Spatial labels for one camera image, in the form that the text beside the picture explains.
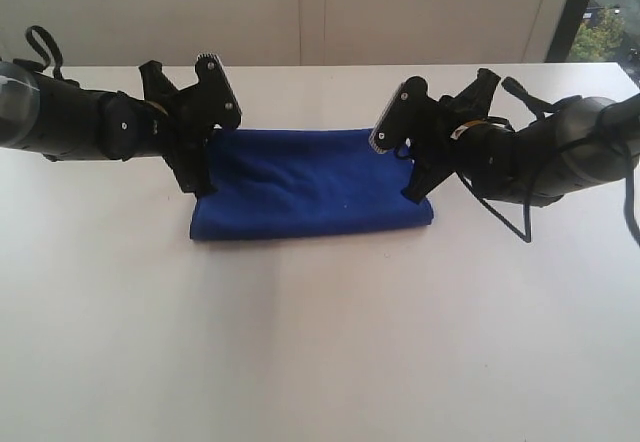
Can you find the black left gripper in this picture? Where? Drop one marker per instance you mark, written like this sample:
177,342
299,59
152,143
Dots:
181,151

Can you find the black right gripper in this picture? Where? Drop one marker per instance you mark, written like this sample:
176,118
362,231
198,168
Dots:
468,109

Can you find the blue microfiber towel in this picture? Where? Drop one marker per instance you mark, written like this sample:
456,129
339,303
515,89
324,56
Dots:
281,184

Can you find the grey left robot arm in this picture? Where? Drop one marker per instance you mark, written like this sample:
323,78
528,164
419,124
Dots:
64,122

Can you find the green tree outside window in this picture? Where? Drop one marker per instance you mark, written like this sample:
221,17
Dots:
598,37

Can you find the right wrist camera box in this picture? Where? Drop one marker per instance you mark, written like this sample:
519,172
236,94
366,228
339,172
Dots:
411,115

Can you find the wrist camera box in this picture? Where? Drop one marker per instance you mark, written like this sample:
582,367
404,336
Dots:
411,115
211,101

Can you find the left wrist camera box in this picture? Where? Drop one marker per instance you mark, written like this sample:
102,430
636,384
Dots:
211,101

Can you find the black window frame post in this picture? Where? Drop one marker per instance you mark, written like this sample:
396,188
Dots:
566,30

